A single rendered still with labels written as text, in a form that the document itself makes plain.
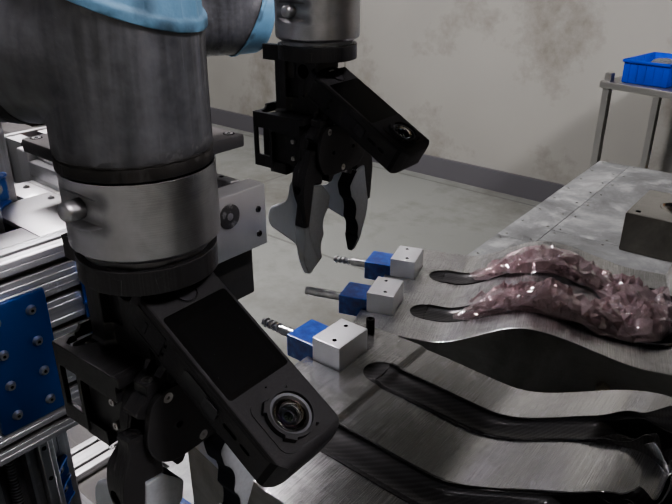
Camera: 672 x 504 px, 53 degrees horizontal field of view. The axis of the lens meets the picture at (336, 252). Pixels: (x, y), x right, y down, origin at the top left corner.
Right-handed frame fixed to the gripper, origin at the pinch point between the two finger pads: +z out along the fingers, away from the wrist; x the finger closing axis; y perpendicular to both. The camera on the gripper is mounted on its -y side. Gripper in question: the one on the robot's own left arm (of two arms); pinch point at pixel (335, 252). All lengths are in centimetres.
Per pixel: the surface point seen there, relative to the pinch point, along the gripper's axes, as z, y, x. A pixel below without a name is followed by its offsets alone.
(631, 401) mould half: 7.9, -28.6, -4.9
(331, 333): 9.2, 0.1, 0.7
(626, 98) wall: 40, 51, -293
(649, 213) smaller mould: 14, -14, -69
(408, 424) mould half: 12.4, -12.2, 4.8
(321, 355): 10.9, 0.0, 2.5
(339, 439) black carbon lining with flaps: 12.7, -8.2, 10.0
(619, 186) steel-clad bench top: 21, -1, -101
